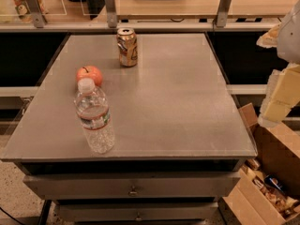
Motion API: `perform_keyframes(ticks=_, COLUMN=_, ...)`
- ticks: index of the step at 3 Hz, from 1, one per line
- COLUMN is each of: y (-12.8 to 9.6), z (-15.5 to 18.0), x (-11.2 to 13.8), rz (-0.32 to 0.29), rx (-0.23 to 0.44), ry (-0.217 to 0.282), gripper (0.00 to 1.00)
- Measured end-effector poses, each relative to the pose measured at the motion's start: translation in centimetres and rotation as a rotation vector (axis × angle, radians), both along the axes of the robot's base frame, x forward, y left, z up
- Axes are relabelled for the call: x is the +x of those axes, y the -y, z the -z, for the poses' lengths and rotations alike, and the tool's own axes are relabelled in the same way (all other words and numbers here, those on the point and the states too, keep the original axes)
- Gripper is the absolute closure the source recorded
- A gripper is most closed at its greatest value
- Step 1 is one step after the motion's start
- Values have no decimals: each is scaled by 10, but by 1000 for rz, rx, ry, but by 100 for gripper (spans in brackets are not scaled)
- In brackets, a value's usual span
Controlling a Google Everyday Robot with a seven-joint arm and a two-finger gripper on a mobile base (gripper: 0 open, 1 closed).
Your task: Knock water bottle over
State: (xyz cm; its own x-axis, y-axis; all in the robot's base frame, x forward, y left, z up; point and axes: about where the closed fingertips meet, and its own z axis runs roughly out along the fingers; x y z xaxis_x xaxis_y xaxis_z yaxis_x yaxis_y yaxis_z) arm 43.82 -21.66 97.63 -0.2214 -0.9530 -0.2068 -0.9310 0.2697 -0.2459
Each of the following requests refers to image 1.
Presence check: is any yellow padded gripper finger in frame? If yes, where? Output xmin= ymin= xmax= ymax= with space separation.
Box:
xmin=256 ymin=24 xmax=280 ymax=48
xmin=258 ymin=63 xmax=300 ymax=128

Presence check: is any white rounded gripper body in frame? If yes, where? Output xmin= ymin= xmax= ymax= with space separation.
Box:
xmin=277 ymin=0 xmax=300 ymax=64

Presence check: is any clear plastic water bottle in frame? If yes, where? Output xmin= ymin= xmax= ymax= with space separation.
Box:
xmin=74 ymin=78 xmax=114 ymax=154

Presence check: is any cardboard box with snacks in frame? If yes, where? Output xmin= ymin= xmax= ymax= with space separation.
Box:
xmin=223 ymin=103 xmax=300 ymax=225

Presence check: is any grey metal drawer cabinet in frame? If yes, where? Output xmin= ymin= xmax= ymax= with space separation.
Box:
xmin=0 ymin=32 xmax=259 ymax=225

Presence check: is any upper drawer with knob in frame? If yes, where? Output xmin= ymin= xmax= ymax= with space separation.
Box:
xmin=23 ymin=172 xmax=240 ymax=201

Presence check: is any drawer with knob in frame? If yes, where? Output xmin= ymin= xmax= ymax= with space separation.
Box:
xmin=23 ymin=172 xmax=240 ymax=201
xmin=55 ymin=202 xmax=218 ymax=222

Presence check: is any gold soda can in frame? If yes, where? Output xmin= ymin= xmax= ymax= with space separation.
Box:
xmin=116 ymin=28 xmax=138 ymax=67

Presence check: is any lower drawer with knob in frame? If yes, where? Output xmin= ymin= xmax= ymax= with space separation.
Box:
xmin=55 ymin=202 xmax=218 ymax=222

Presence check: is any red apple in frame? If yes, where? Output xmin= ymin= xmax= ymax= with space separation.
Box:
xmin=76 ymin=66 xmax=103 ymax=86

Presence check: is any orange snack package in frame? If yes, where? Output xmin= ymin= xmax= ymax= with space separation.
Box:
xmin=13 ymin=0 xmax=48 ymax=23

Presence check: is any right metal bracket post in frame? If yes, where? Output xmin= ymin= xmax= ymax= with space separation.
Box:
xmin=215 ymin=0 xmax=232 ymax=27

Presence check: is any metal bracket post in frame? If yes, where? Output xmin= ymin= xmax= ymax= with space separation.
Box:
xmin=25 ymin=0 xmax=47 ymax=28
xmin=215 ymin=0 xmax=232 ymax=27
xmin=104 ymin=0 xmax=118 ymax=28

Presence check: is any middle metal bracket post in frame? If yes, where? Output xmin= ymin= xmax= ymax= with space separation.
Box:
xmin=104 ymin=0 xmax=118 ymax=28

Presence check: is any left metal bracket post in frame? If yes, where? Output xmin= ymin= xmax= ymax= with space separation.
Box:
xmin=25 ymin=0 xmax=47 ymax=28

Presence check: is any black floor cable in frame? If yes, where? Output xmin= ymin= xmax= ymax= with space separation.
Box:
xmin=0 ymin=206 xmax=26 ymax=225

